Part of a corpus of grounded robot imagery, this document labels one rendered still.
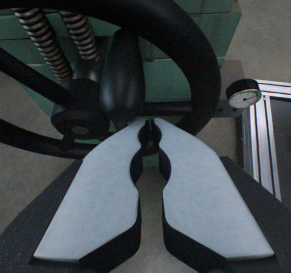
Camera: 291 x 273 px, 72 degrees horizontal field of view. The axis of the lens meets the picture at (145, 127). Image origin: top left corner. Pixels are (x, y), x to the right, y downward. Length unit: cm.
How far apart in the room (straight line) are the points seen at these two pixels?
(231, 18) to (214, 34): 3
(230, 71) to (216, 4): 22
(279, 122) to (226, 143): 26
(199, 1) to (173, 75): 16
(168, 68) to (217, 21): 12
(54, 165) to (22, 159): 18
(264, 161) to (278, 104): 31
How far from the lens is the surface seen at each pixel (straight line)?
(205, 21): 37
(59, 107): 21
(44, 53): 27
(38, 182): 117
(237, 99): 45
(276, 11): 204
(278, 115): 107
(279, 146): 99
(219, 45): 41
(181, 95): 50
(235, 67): 56
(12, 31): 29
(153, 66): 42
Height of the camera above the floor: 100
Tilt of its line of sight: 62 degrees down
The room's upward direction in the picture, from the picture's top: 5 degrees counter-clockwise
